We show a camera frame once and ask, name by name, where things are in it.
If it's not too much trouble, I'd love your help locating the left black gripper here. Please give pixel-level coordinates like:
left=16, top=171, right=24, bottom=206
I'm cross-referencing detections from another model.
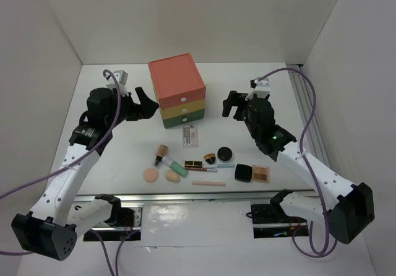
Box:
left=105, top=87, right=158, bottom=128

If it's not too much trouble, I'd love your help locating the coral red top drawer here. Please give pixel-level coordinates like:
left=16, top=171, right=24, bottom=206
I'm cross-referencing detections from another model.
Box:
left=148, top=53, right=206, bottom=110

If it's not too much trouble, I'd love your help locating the light blue mascara tube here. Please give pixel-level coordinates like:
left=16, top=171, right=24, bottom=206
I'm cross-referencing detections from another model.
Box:
left=205, top=163, right=235, bottom=168

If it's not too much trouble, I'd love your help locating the round peach powder puff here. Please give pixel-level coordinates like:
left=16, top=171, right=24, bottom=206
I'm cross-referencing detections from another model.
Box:
left=143, top=168, right=159, bottom=183

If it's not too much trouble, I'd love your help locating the black gold lipstick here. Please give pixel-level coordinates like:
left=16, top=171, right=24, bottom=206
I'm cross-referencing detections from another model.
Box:
left=184, top=160, right=204, bottom=168

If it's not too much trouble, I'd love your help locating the peach teardrop makeup sponge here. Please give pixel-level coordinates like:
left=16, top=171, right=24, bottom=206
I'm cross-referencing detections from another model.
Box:
left=166, top=170, right=181, bottom=183

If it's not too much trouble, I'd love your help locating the dark red lip pencil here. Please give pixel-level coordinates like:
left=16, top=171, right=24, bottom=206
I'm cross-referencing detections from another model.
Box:
left=186, top=167, right=217, bottom=173

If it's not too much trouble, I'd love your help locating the pink concealer stick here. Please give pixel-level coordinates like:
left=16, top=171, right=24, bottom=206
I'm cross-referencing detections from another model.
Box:
left=192, top=181, right=226, bottom=187

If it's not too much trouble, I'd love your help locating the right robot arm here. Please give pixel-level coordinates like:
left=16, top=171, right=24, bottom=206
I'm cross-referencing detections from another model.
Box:
left=222, top=91, right=374, bottom=244

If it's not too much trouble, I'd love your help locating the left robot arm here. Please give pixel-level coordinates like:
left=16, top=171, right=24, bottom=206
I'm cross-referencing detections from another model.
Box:
left=11, top=87, right=159, bottom=261

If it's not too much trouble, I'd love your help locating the tan foundation bottle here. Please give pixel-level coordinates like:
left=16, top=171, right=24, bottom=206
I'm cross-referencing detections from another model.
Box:
left=154, top=145, right=168, bottom=167

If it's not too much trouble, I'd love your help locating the round black compact jar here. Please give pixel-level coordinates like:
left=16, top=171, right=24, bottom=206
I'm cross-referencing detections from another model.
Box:
left=217, top=147, right=233, bottom=163

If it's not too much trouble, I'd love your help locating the mint green tube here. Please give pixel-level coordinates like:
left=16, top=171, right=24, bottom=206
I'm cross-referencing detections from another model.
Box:
left=162, top=156, right=188, bottom=178

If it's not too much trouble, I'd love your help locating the square black compact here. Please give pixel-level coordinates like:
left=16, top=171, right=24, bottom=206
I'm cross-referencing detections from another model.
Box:
left=235, top=164, right=252, bottom=183

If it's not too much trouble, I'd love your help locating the brown eyeshadow palette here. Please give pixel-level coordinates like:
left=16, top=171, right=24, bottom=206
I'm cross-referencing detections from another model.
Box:
left=252, top=165, right=270, bottom=183

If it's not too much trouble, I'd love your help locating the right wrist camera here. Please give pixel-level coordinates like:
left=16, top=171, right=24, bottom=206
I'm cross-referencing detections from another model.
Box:
left=245, top=78, right=270, bottom=101

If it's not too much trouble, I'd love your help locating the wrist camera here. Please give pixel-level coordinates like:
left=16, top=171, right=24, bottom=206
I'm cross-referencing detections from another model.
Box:
left=104, top=70, right=129, bottom=97
left=245, top=78, right=270, bottom=101

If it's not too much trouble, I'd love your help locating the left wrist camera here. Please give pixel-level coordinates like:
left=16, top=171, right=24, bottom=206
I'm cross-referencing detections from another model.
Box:
left=104, top=70, right=129, bottom=97

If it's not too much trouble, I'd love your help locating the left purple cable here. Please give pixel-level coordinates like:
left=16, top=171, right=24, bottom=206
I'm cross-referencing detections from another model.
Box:
left=0, top=69, right=139, bottom=276

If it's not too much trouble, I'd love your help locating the purple cable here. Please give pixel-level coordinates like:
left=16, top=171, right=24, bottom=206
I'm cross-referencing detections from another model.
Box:
left=256, top=67, right=338, bottom=258
left=0, top=69, right=139, bottom=276

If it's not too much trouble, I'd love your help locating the aluminium side rail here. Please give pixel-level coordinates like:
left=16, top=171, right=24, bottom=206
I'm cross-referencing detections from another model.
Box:
left=288, top=71, right=330, bottom=166

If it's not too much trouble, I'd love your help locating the aluminium mounting rail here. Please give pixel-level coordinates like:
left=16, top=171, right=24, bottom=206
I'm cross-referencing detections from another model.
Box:
left=91, top=191, right=309, bottom=232

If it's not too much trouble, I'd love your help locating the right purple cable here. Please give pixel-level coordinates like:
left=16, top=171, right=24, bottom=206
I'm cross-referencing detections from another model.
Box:
left=256, top=67, right=338, bottom=258

